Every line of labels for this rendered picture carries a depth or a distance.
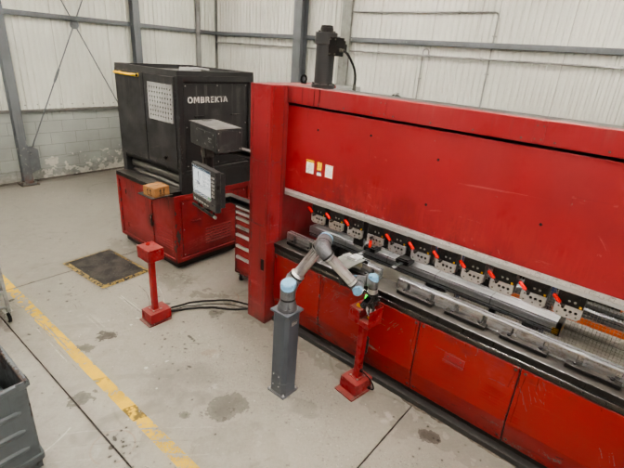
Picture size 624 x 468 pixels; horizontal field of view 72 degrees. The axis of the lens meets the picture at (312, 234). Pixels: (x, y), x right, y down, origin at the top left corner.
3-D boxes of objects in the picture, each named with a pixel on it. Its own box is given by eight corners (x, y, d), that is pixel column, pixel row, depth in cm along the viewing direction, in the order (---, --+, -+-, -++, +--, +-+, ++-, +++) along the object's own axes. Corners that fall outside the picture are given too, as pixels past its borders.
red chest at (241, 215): (233, 280, 515) (233, 201, 477) (265, 267, 551) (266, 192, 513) (262, 296, 486) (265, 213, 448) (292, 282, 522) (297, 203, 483)
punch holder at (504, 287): (487, 288, 292) (493, 266, 286) (492, 284, 298) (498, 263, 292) (510, 296, 283) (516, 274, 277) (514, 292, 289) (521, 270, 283)
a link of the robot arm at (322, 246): (320, 240, 295) (367, 292, 302) (323, 235, 305) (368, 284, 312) (308, 251, 299) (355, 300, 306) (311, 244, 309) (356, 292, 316)
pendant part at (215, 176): (192, 199, 399) (191, 161, 386) (204, 197, 407) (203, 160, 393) (215, 214, 368) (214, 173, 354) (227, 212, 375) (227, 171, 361)
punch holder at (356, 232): (346, 234, 363) (348, 215, 357) (352, 232, 369) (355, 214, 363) (361, 240, 354) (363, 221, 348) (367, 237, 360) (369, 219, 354)
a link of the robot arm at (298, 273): (279, 286, 327) (320, 234, 305) (284, 277, 340) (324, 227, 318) (292, 295, 328) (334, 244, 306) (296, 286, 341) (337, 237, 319)
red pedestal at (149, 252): (138, 319, 430) (131, 243, 398) (162, 310, 448) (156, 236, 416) (149, 328, 418) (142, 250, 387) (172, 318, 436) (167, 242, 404)
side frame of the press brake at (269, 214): (247, 314, 452) (250, 82, 364) (302, 287, 513) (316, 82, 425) (264, 324, 437) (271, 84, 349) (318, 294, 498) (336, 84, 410)
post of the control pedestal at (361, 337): (352, 375, 359) (359, 319, 338) (357, 372, 362) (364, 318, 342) (357, 378, 355) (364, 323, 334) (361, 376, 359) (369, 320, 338)
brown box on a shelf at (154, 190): (137, 193, 484) (136, 182, 479) (158, 188, 502) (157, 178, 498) (151, 200, 466) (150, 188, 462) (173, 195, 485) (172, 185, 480)
